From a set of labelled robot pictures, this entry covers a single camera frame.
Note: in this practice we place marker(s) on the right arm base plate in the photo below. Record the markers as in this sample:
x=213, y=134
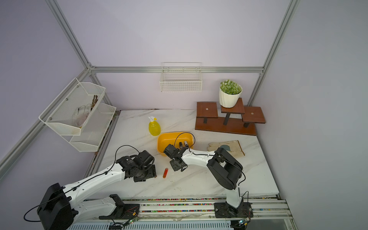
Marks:
x=224, y=210

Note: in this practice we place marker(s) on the white mesh two-tier shelf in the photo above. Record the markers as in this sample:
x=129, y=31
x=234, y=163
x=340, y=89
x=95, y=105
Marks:
x=58, y=115

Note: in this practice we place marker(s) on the white wire wall basket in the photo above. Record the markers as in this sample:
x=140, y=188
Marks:
x=181, y=77

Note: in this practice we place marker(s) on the clear plastic bag in shelf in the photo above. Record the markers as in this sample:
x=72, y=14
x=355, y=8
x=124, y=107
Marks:
x=80, y=115

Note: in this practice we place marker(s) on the yellow spray bottle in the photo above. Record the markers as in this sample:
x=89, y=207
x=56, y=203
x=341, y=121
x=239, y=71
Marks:
x=154, y=126

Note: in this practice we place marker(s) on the brown wooden tiered stand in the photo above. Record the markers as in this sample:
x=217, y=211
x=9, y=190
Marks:
x=239, y=119

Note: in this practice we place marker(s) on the white pot green plant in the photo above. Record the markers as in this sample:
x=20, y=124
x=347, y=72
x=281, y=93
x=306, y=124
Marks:
x=229, y=93

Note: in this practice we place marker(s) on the yellow plastic storage box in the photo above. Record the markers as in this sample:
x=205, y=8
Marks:
x=173, y=138

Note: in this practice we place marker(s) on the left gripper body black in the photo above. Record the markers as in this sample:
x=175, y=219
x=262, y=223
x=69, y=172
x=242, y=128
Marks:
x=146, y=173

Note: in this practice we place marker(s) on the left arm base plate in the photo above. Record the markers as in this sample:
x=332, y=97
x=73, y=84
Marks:
x=127, y=211

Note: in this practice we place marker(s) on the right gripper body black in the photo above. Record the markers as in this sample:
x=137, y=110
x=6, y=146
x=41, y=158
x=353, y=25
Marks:
x=176, y=166

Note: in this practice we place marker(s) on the cream work glove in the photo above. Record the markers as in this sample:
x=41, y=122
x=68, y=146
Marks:
x=232, y=147

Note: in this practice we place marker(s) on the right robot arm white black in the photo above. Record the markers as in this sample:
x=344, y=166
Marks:
x=224, y=167

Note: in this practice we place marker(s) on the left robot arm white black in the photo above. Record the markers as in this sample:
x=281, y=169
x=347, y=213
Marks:
x=63, y=206

